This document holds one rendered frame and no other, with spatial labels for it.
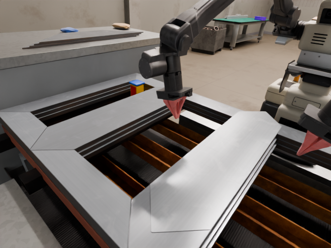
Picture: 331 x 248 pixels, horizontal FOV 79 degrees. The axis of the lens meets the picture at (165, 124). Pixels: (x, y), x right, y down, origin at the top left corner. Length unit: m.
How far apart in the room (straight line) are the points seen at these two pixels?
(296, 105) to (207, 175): 0.83
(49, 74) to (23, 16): 3.03
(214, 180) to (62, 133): 0.52
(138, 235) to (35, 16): 3.90
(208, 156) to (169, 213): 0.24
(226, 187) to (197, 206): 0.10
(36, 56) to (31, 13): 3.08
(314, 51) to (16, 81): 1.33
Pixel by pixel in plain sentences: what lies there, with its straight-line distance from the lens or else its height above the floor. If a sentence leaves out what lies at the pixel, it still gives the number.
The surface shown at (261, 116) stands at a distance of 0.96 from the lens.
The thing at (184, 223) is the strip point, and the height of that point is 0.87.
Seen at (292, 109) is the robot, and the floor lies 0.80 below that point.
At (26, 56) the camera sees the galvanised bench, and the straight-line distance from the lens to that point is 1.03.
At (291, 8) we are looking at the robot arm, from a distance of 1.12.
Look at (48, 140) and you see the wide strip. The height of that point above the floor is 0.87.
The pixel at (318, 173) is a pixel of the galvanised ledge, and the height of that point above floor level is 0.68.
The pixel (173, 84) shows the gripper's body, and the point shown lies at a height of 1.06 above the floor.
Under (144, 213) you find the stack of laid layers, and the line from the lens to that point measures 0.49.
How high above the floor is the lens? 1.27
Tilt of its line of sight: 32 degrees down
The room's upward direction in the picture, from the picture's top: 4 degrees clockwise
